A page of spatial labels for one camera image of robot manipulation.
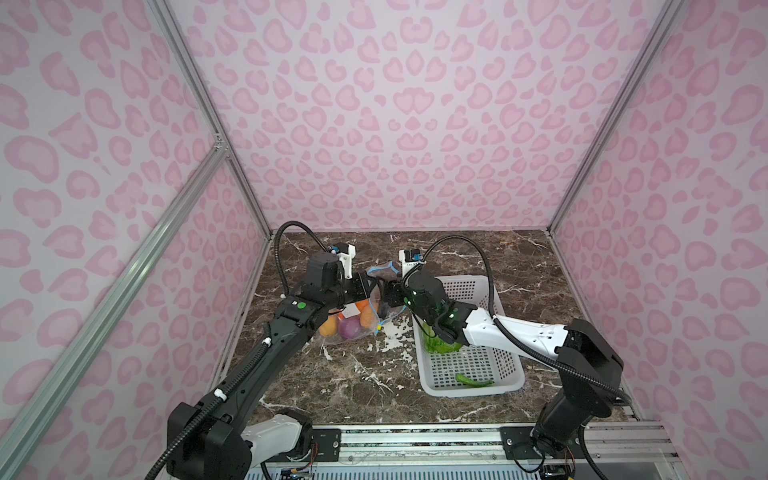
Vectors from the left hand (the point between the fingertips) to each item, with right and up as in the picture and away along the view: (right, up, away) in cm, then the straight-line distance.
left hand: (380, 276), depth 76 cm
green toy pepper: (+23, -29, +6) cm, 37 cm away
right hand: (+1, 0, +4) cm, 4 cm away
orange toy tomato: (-5, -13, +12) cm, 18 cm away
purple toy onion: (-9, -16, +12) cm, 22 cm away
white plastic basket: (+25, -27, +9) cm, 38 cm away
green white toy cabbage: (+15, -20, +8) cm, 26 cm away
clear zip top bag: (0, -12, +11) cm, 16 cm away
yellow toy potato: (-16, -16, +13) cm, 26 cm away
